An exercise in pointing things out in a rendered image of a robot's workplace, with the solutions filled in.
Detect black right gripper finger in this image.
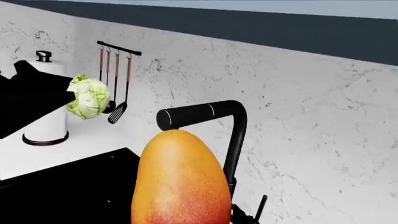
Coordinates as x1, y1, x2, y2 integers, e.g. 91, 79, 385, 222
46, 72, 76, 118

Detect green brussel sprout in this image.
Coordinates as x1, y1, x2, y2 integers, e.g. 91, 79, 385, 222
66, 73, 111, 120

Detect orange yellow mango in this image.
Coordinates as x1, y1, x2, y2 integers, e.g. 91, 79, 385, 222
130, 129, 233, 224

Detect white paper towel roll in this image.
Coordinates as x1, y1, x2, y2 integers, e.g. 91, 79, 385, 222
24, 59, 68, 142

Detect black sink basin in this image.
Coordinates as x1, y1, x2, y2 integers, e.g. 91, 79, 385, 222
0, 147, 141, 224

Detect black kitchen faucet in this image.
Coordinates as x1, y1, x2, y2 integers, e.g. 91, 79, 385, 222
155, 100, 269, 224

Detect short wooden handled utensil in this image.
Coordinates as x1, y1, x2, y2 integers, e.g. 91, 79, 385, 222
98, 45, 104, 82
105, 48, 111, 88

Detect black ladle wooden handle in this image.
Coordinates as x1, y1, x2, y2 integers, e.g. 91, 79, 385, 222
101, 50, 121, 114

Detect black slotted spatula wooden handle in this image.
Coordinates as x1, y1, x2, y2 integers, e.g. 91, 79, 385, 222
107, 53, 133, 125

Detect black utensil wall rail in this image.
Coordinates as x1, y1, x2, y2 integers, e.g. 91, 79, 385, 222
96, 40, 142, 57

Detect dark wall cabinet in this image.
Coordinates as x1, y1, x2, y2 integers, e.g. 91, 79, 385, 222
0, 0, 398, 65

